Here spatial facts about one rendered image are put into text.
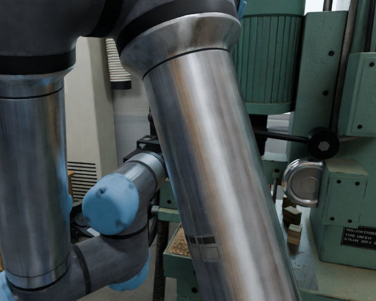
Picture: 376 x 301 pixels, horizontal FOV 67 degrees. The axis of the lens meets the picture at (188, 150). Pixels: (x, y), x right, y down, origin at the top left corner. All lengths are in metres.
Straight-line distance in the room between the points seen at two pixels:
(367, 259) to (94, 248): 0.64
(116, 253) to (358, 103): 0.49
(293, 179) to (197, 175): 0.48
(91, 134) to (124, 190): 1.80
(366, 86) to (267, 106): 0.21
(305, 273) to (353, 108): 0.40
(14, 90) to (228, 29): 0.17
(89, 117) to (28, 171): 1.88
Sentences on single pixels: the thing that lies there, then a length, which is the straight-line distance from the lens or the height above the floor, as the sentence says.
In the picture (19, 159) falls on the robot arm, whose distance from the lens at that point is 0.28.
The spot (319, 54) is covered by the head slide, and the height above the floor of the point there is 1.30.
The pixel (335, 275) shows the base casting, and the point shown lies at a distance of 0.82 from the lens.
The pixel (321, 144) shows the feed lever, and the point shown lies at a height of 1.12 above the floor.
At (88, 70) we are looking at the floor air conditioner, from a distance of 2.11.
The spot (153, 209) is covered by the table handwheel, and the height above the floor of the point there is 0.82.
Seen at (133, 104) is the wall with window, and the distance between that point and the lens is 2.32.
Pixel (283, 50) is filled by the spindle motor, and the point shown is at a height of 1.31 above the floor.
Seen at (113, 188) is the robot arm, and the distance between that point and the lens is 0.40.
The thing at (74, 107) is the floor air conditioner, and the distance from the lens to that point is 2.21.
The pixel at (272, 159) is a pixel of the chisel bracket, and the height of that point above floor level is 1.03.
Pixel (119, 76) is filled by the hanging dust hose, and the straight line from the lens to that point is 2.14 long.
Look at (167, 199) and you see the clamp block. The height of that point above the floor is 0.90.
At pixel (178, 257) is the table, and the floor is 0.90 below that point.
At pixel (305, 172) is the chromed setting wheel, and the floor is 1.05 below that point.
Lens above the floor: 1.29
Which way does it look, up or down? 18 degrees down
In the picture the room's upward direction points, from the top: straight up
